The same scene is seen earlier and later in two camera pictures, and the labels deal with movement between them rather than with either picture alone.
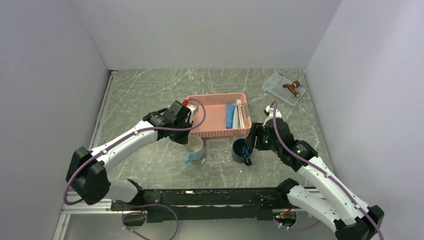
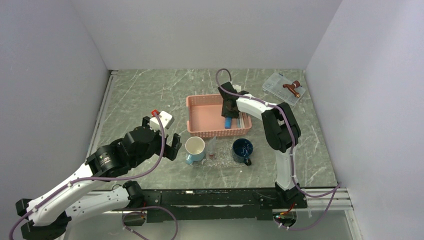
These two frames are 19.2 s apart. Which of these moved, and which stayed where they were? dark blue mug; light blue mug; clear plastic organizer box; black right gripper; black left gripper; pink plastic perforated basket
Moved: black right gripper; black left gripper
Stayed: dark blue mug; pink plastic perforated basket; clear plastic organizer box; light blue mug
